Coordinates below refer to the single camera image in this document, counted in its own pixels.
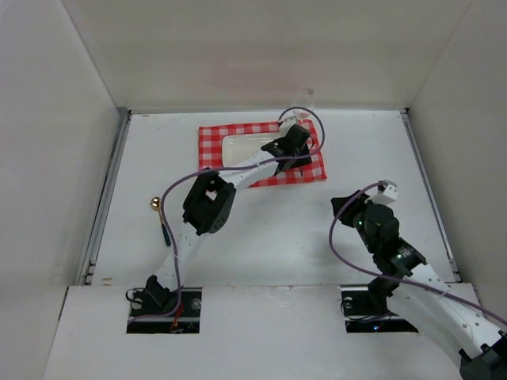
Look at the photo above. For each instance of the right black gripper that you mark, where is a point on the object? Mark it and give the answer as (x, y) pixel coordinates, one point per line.
(344, 203)

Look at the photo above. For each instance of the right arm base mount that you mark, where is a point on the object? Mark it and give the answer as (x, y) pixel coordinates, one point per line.
(364, 308)

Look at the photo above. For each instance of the clear wine glass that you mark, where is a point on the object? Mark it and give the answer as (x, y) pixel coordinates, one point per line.
(303, 98)

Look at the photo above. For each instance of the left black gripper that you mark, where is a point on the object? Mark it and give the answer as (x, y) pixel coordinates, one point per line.
(295, 159)

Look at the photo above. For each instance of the white rectangular plate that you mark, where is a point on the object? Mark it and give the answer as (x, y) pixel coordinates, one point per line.
(237, 148)

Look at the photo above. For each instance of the red white checkered cloth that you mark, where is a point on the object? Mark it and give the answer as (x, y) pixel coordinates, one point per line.
(209, 153)

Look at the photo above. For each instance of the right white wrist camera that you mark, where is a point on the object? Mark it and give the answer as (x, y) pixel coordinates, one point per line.
(386, 194)

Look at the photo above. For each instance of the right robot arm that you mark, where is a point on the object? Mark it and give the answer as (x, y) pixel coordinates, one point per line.
(405, 284)

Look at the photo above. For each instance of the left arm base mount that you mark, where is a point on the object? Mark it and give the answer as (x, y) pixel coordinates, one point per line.
(144, 316)

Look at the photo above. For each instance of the teal handled knife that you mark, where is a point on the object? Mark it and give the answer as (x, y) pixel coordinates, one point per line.
(165, 235)

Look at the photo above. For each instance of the gold spoon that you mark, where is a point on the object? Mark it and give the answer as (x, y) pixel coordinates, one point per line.
(155, 204)

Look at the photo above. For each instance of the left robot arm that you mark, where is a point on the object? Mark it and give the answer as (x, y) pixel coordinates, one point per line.
(208, 205)

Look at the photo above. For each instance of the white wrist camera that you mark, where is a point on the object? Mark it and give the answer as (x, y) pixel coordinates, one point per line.
(285, 126)
(386, 194)

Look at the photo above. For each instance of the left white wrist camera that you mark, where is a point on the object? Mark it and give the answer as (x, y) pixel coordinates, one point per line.
(285, 126)

